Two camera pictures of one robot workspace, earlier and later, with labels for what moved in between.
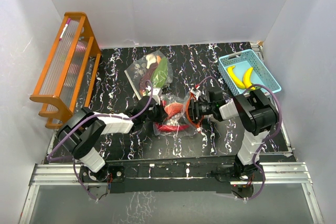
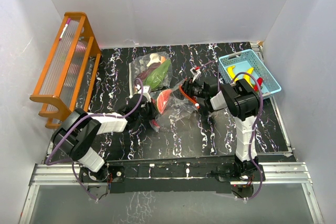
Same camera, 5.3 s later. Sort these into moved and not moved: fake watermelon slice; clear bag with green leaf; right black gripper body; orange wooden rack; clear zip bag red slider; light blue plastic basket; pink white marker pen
Moved: fake watermelon slice; clear bag with green leaf; clear zip bag red slider; right black gripper body
Not moved: light blue plastic basket; orange wooden rack; pink white marker pen
